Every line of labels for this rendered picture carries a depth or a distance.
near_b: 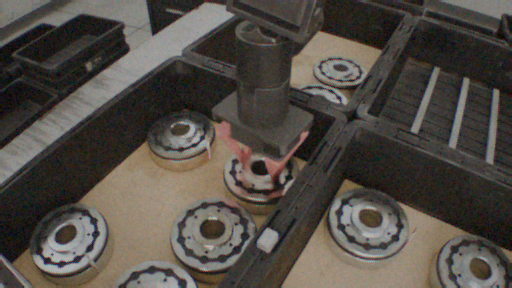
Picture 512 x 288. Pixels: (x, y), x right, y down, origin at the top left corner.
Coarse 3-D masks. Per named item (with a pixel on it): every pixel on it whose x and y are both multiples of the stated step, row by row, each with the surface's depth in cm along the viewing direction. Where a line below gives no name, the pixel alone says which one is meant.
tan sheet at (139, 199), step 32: (128, 160) 54; (224, 160) 54; (96, 192) 49; (128, 192) 49; (160, 192) 49; (192, 192) 49; (224, 192) 49; (128, 224) 45; (160, 224) 46; (256, 224) 46; (128, 256) 42; (160, 256) 42
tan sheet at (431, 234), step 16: (320, 224) 46; (416, 224) 45; (432, 224) 45; (448, 224) 45; (320, 240) 44; (416, 240) 43; (432, 240) 43; (448, 240) 43; (304, 256) 42; (320, 256) 42; (336, 256) 42; (400, 256) 42; (416, 256) 42; (432, 256) 42; (304, 272) 41; (320, 272) 41; (336, 272) 41; (352, 272) 41; (368, 272) 41; (384, 272) 41; (400, 272) 40; (416, 272) 40
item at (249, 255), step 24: (216, 72) 53; (120, 96) 49; (96, 120) 46; (336, 120) 45; (24, 168) 39; (312, 168) 39; (0, 192) 36; (288, 192) 37; (0, 264) 30; (240, 264) 31
